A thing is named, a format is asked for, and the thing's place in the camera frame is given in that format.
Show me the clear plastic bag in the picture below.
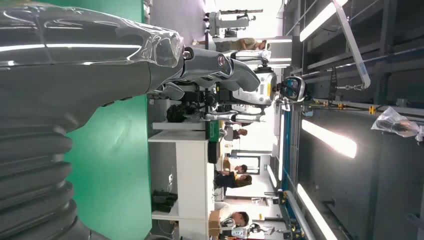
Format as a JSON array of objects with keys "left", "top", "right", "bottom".
[{"left": 370, "top": 106, "right": 424, "bottom": 143}]

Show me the silver pipe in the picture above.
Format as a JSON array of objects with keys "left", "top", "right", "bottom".
[{"left": 284, "top": 190, "right": 316, "bottom": 240}]

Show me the person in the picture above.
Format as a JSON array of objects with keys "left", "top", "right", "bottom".
[
  {"left": 192, "top": 37, "right": 268, "bottom": 53},
  {"left": 215, "top": 202, "right": 250, "bottom": 230},
  {"left": 231, "top": 128, "right": 249, "bottom": 141},
  {"left": 214, "top": 164, "right": 253, "bottom": 190}
]

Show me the white humanoid robot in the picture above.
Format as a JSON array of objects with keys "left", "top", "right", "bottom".
[{"left": 203, "top": 49, "right": 307, "bottom": 125}]

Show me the white shelf unit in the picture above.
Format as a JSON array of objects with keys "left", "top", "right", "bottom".
[{"left": 148, "top": 130, "right": 216, "bottom": 240}]

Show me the ceiling light strip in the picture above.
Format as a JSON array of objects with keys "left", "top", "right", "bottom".
[
  {"left": 300, "top": 118, "right": 358, "bottom": 160},
  {"left": 299, "top": 0, "right": 349, "bottom": 43},
  {"left": 296, "top": 183, "right": 339, "bottom": 240}
]

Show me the white gantry beam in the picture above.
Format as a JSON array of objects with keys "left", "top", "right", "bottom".
[{"left": 332, "top": 0, "right": 372, "bottom": 90}]

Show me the green table mat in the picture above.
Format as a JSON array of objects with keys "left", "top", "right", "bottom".
[{"left": 43, "top": 0, "right": 153, "bottom": 240}]

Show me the black item on shelf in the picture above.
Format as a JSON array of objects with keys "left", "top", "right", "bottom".
[{"left": 151, "top": 190, "right": 179, "bottom": 214}]

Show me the white grey machine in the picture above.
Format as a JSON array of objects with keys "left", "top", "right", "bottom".
[{"left": 205, "top": 8, "right": 264, "bottom": 38}]

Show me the brown cardboard box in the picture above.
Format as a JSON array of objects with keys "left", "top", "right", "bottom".
[{"left": 208, "top": 210, "right": 222, "bottom": 238}]

